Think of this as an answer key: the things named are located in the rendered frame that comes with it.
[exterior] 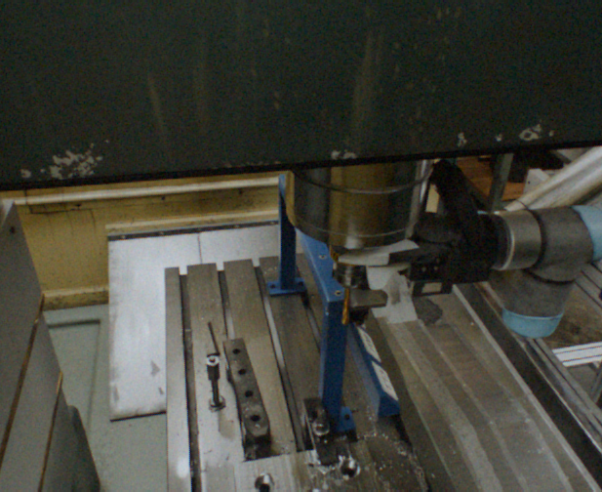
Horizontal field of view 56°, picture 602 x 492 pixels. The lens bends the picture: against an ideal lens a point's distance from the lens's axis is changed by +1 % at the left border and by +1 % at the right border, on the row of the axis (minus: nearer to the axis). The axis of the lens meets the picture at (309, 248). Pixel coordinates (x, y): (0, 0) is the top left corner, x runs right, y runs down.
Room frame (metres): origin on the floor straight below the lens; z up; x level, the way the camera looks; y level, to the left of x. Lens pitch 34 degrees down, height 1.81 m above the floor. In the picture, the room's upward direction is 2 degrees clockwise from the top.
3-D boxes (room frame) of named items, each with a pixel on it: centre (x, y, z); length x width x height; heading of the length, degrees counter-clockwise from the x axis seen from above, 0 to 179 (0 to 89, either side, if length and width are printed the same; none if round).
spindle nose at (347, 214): (0.56, -0.05, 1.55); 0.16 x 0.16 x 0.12
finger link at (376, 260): (0.53, -0.08, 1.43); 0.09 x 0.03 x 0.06; 117
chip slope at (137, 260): (1.19, 0.10, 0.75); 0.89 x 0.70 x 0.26; 104
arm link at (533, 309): (0.64, -0.32, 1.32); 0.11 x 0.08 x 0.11; 18
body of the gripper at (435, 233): (0.59, -0.17, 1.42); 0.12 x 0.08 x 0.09; 104
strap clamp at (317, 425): (0.64, -0.03, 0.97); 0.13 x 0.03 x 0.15; 14
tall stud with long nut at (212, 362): (0.77, 0.18, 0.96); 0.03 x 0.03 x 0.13
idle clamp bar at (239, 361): (0.77, 0.12, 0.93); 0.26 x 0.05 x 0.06; 19
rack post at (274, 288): (1.16, 0.06, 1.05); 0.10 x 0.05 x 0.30; 104
